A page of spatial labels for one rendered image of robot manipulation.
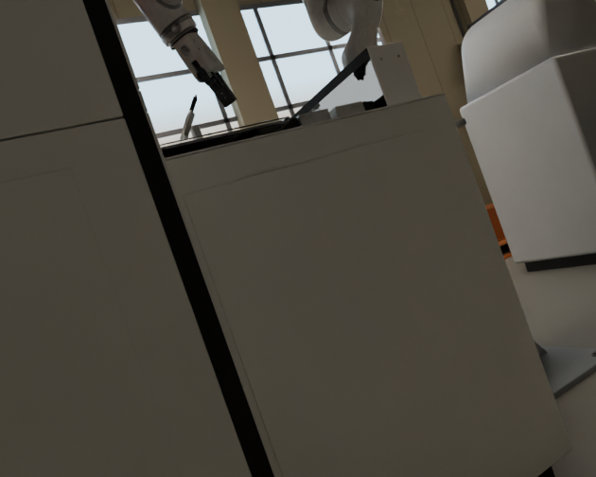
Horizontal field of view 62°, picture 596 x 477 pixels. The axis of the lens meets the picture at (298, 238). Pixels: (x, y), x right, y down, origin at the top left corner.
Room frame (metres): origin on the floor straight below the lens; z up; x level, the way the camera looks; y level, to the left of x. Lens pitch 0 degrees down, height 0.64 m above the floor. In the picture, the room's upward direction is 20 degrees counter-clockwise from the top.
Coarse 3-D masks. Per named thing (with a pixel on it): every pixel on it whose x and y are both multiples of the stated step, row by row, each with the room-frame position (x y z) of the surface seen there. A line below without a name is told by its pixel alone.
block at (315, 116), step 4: (312, 112) 1.12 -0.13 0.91; (316, 112) 1.13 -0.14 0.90; (320, 112) 1.13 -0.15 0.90; (324, 112) 1.14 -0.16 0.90; (328, 112) 1.14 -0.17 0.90; (296, 116) 1.12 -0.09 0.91; (300, 116) 1.11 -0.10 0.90; (304, 116) 1.11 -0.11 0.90; (308, 116) 1.12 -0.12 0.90; (312, 116) 1.12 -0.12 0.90; (316, 116) 1.13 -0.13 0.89; (320, 116) 1.13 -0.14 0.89; (324, 116) 1.14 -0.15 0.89; (328, 116) 1.14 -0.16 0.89; (300, 120) 1.11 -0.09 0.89; (304, 120) 1.11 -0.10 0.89; (308, 120) 1.12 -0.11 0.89; (312, 120) 1.12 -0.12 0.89; (316, 120) 1.12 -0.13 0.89; (320, 120) 1.13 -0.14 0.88; (300, 124) 1.11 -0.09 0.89; (304, 124) 1.11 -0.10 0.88
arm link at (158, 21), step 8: (136, 0) 1.06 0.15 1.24; (144, 0) 1.05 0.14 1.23; (152, 0) 1.04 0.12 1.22; (160, 0) 1.03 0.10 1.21; (144, 8) 1.06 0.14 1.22; (152, 8) 1.05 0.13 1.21; (160, 8) 1.04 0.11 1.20; (168, 8) 1.05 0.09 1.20; (176, 8) 1.06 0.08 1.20; (184, 8) 1.08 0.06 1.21; (152, 16) 1.06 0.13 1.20; (160, 16) 1.06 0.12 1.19; (168, 16) 1.06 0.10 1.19; (176, 16) 1.06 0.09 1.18; (152, 24) 1.07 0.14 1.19; (160, 24) 1.06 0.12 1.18; (168, 24) 1.06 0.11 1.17; (160, 32) 1.08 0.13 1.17
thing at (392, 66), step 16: (368, 48) 0.98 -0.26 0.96; (384, 48) 1.00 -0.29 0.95; (400, 48) 1.02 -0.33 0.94; (384, 64) 1.00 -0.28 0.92; (400, 64) 1.01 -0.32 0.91; (384, 80) 0.99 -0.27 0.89; (400, 80) 1.01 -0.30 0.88; (384, 96) 0.98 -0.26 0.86; (400, 96) 1.00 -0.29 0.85; (416, 96) 1.02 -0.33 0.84
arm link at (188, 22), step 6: (180, 18) 1.06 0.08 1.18; (186, 18) 1.07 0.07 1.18; (192, 18) 1.09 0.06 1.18; (174, 24) 1.06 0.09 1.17; (180, 24) 1.06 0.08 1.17; (186, 24) 1.07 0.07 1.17; (192, 24) 1.08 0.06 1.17; (168, 30) 1.07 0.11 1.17; (174, 30) 1.06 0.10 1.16; (180, 30) 1.07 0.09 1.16; (186, 30) 1.08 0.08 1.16; (162, 36) 1.08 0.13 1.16; (168, 36) 1.07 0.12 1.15; (174, 36) 1.07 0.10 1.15; (180, 36) 1.08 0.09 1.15; (168, 42) 1.08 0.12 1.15
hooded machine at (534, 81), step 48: (528, 0) 2.58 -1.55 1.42; (576, 0) 2.66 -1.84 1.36; (480, 48) 2.88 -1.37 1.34; (528, 48) 2.60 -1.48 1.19; (576, 48) 2.60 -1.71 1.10; (480, 96) 2.92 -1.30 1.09; (528, 96) 2.61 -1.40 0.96; (576, 96) 2.46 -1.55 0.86; (480, 144) 2.97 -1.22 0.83; (528, 144) 2.70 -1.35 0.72; (576, 144) 2.47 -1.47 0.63; (528, 192) 2.79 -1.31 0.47; (576, 192) 2.55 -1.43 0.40; (528, 240) 2.89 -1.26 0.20; (576, 240) 2.63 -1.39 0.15
